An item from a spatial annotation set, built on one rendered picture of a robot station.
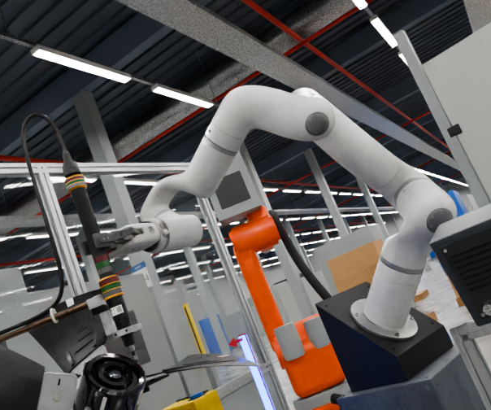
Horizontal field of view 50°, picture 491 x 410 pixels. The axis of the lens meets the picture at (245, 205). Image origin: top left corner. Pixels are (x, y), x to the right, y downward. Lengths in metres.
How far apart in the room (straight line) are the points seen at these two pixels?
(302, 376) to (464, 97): 3.08
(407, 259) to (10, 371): 0.95
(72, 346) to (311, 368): 3.83
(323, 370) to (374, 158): 3.77
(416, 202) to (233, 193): 3.84
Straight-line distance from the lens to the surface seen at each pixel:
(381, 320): 1.51
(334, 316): 1.52
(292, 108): 1.18
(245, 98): 1.22
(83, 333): 1.24
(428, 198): 1.33
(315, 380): 4.94
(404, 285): 1.46
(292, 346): 4.84
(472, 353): 1.16
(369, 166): 1.30
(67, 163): 1.24
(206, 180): 1.26
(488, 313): 1.09
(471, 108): 2.59
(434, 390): 1.40
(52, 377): 1.09
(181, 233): 1.32
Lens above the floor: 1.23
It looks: 11 degrees up
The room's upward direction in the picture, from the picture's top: 22 degrees counter-clockwise
